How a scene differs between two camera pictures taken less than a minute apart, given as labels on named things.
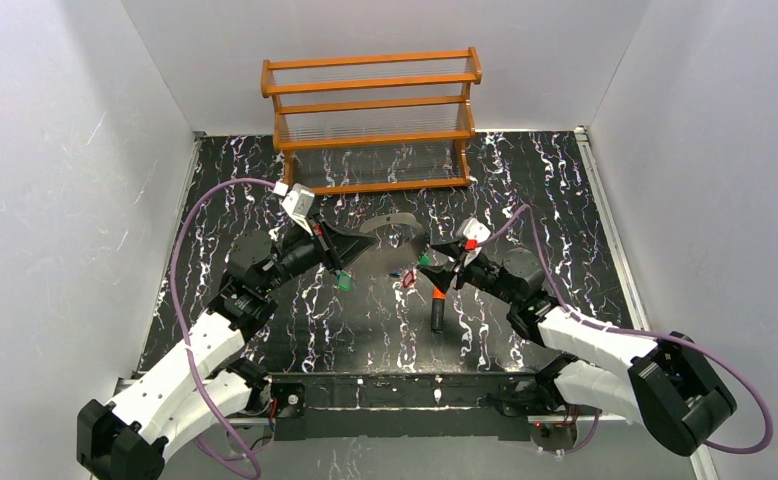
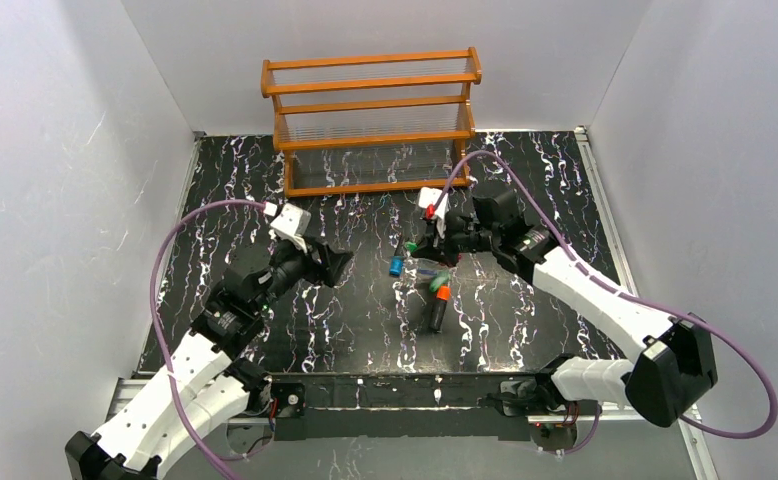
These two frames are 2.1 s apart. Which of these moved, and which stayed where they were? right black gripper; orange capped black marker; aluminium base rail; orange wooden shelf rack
Moved: right black gripper
Stayed: aluminium base rail; orange capped black marker; orange wooden shelf rack
